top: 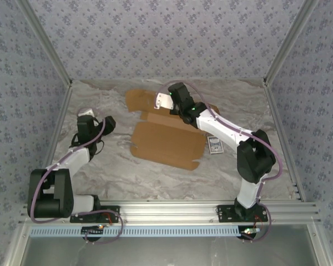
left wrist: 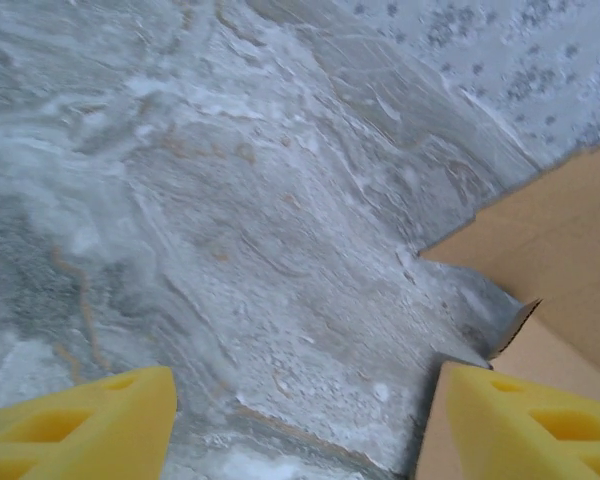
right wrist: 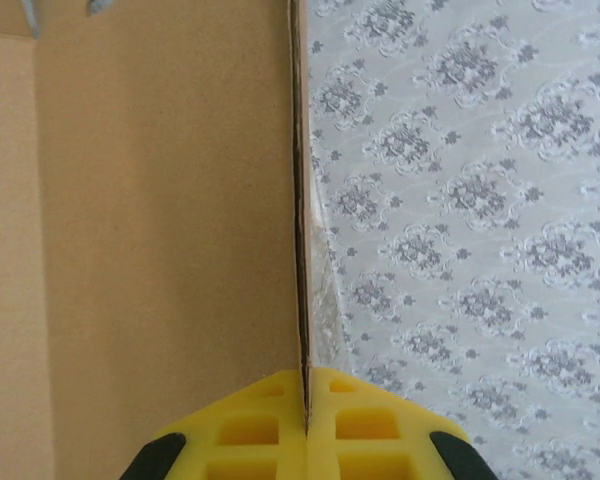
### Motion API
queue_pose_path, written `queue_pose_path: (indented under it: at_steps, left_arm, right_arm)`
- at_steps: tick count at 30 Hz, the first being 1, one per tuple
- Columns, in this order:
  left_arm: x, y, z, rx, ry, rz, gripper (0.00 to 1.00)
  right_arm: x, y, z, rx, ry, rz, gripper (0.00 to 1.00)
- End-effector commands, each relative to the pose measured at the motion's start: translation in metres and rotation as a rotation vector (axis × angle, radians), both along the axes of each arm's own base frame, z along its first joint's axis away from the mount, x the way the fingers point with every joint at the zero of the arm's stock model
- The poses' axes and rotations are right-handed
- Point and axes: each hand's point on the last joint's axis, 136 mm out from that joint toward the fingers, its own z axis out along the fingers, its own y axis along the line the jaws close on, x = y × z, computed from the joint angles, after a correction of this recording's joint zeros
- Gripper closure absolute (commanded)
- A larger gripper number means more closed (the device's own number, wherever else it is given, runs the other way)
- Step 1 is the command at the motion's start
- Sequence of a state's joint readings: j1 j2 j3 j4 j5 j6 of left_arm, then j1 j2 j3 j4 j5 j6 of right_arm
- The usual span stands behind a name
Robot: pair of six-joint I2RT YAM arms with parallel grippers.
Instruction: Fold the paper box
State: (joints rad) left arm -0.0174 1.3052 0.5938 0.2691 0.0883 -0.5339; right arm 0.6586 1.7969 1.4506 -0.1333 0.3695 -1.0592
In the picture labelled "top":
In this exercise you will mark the brown cardboard box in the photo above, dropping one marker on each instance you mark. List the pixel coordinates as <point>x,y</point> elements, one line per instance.
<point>166,141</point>

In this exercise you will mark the blue playing card deck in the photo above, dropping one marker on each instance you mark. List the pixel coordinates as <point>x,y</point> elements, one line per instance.
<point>215,145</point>

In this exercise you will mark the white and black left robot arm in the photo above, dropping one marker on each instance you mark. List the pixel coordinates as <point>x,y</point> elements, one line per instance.
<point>50,199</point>

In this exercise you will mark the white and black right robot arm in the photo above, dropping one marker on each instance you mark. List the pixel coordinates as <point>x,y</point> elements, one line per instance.
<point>255,160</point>

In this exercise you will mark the black adapter board with LED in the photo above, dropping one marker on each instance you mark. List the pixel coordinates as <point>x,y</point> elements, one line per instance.
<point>249,232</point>
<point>93,230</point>

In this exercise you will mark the grey metal lower shelf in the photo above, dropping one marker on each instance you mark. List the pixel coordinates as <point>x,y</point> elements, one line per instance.
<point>169,252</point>

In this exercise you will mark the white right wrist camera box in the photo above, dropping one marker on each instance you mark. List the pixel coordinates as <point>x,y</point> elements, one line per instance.
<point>164,101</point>

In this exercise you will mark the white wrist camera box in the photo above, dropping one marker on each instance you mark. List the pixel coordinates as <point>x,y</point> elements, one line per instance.
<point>86,112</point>
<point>164,101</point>

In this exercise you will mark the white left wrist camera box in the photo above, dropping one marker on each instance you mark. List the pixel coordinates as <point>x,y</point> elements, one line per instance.
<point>86,112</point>

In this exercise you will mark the aluminium table side rail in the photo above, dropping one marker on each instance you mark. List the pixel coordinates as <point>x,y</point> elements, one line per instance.
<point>64,102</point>
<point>273,102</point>

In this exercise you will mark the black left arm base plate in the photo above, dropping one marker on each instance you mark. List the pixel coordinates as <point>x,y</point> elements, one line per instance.
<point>115,208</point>

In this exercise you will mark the aluminium frame post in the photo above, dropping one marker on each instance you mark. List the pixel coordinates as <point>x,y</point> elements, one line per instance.
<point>47,40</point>
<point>289,38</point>

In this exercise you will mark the aluminium mounting rail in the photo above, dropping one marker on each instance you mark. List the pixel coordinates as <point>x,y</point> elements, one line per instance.
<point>169,212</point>

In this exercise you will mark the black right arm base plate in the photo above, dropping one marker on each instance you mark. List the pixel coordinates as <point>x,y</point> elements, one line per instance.
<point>224,216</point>

